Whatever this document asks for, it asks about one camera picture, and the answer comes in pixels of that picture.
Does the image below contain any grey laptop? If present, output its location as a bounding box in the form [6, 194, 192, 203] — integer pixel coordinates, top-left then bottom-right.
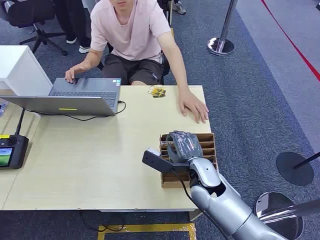
[0, 77, 122, 117]

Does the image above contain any pile of yellow cards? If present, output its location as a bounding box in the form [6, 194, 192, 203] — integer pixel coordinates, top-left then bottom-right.
[147, 85, 167, 99]

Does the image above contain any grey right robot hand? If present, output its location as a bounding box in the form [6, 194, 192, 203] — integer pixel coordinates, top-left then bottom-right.
[165, 130, 204, 165]

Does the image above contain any person's grey shoe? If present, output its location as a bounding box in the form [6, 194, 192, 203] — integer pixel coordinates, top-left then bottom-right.
[171, 0, 187, 15]

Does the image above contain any standing person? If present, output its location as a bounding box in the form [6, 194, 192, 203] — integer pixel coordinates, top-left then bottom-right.
[51, 0, 92, 55]

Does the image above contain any black laptop cable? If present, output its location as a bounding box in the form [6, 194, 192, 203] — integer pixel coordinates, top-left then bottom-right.
[24, 100, 127, 122]

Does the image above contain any person's right hand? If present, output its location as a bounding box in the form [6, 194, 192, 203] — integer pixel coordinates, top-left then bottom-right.
[64, 66, 76, 84]

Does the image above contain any black office chair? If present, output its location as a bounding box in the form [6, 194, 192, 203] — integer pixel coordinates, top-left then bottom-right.
[0, 0, 69, 57]

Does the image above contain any person's left hand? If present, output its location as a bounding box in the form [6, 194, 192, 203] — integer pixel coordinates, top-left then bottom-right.
[177, 87, 210, 125]

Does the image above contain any black floor cable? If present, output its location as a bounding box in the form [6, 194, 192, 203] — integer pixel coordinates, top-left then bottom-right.
[79, 211, 126, 233]

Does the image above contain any slotted cardboard card box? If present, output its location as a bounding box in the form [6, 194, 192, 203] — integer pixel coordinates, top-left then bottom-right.
[159, 132, 219, 189]

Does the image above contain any black stanchion post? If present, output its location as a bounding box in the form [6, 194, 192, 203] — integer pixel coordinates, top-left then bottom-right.
[275, 150, 320, 187]

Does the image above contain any white cabinet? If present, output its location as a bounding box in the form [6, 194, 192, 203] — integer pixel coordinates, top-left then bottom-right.
[0, 44, 54, 97]

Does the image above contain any black controller with screen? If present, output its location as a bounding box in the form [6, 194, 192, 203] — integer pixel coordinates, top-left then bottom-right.
[0, 107, 29, 171]

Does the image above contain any chrome stanchion post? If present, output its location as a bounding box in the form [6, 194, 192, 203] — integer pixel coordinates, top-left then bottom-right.
[206, 0, 238, 57]
[254, 191, 320, 240]

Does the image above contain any black seat chair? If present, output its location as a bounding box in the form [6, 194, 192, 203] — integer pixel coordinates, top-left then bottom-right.
[97, 42, 171, 86]

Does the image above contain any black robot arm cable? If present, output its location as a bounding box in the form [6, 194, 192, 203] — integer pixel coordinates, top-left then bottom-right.
[171, 168, 198, 207]

